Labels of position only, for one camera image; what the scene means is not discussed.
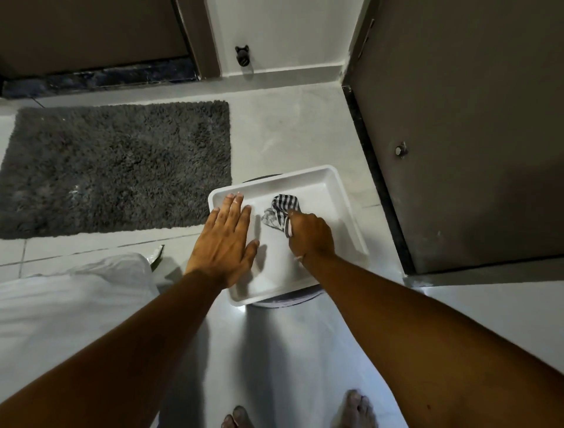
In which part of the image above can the person's right hand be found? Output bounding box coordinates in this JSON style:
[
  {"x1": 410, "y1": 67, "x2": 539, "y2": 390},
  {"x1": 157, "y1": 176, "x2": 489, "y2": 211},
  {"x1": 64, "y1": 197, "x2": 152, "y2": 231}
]
[{"x1": 286, "y1": 211, "x2": 336, "y2": 263}]

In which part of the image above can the person's left hand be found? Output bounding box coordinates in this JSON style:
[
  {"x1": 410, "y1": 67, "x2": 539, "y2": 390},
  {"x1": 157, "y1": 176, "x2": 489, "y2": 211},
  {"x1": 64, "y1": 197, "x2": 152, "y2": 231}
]
[{"x1": 184, "y1": 193, "x2": 261, "y2": 290}]

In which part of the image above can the black white checked cloth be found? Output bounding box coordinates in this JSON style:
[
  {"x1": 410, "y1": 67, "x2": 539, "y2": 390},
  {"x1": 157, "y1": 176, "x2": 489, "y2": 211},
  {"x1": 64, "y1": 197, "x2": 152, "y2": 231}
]
[{"x1": 261, "y1": 194, "x2": 303, "y2": 239}]

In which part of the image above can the white rectangular plastic tray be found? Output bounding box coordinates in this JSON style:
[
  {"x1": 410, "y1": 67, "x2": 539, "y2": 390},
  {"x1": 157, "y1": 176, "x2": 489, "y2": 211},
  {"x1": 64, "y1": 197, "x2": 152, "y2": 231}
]
[{"x1": 208, "y1": 165, "x2": 370, "y2": 307}]

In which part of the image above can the person's left forearm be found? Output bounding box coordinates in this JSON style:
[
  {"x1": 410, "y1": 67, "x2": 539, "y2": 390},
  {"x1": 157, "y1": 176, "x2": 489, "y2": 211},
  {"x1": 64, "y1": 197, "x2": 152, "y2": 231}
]
[{"x1": 0, "y1": 269, "x2": 226, "y2": 428}]

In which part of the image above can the person's right forearm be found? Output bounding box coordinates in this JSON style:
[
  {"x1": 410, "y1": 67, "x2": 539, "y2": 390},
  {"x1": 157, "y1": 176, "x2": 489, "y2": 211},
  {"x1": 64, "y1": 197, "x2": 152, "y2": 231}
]
[{"x1": 300, "y1": 250, "x2": 564, "y2": 428}]

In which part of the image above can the round grey stool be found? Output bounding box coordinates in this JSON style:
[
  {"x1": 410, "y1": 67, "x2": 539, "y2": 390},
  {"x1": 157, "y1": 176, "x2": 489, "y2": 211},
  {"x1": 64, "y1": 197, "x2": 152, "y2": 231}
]
[{"x1": 241, "y1": 174, "x2": 325, "y2": 309}]

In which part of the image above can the grey shaggy bath mat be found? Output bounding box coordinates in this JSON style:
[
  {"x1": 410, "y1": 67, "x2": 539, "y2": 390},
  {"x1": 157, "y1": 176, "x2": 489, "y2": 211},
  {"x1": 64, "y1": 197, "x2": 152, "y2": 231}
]
[{"x1": 0, "y1": 101, "x2": 233, "y2": 240}]

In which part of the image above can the white plastic bag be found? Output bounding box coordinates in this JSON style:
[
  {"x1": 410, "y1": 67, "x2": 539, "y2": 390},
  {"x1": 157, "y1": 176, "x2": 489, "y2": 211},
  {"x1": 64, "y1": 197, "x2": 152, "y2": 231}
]
[{"x1": 0, "y1": 253, "x2": 160, "y2": 381}]

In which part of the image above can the person's left foot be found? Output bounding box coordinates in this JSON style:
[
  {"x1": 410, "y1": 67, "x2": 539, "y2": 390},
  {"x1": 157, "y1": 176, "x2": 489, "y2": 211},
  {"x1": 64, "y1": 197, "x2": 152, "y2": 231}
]
[{"x1": 220, "y1": 406, "x2": 256, "y2": 428}]

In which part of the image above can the person's foot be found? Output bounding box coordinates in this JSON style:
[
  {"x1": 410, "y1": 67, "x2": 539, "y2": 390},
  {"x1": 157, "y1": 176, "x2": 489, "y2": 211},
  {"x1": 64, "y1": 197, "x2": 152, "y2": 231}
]
[
  {"x1": 331, "y1": 389, "x2": 380, "y2": 428},
  {"x1": 220, "y1": 406, "x2": 256, "y2": 428}
]

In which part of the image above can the dark marble threshold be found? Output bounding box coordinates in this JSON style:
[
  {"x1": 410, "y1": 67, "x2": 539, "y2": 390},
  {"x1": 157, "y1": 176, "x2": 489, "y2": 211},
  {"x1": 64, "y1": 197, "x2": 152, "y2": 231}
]
[{"x1": 0, "y1": 56, "x2": 199, "y2": 100}]

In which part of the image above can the person's right foot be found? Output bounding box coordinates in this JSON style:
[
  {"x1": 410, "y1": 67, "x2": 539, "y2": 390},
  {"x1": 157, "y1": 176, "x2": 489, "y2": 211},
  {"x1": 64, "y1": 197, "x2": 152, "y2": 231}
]
[{"x1": 331, "y1": 389, "x2": 380, "y2": 428}]

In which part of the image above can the brown door with knob stopper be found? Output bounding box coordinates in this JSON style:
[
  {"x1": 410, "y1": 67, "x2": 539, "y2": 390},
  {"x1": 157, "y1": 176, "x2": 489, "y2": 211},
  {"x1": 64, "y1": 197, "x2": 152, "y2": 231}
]
[{"x1": 343, "y1": 0, "x2": 564, "y2": 277}]

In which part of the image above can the brown wooden door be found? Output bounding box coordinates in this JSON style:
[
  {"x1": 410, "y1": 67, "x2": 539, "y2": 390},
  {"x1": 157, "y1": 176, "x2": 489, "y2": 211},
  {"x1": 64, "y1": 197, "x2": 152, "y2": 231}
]
[{"x1": 0, "y1": 0, "x2": 191, "y2": 81}]

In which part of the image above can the brown door frame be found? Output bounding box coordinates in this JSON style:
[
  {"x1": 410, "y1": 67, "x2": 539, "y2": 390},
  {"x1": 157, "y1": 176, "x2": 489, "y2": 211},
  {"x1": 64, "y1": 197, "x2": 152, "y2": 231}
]
[{"x1": 173, "y1": 0, "x2": 222, "y2": 81}]

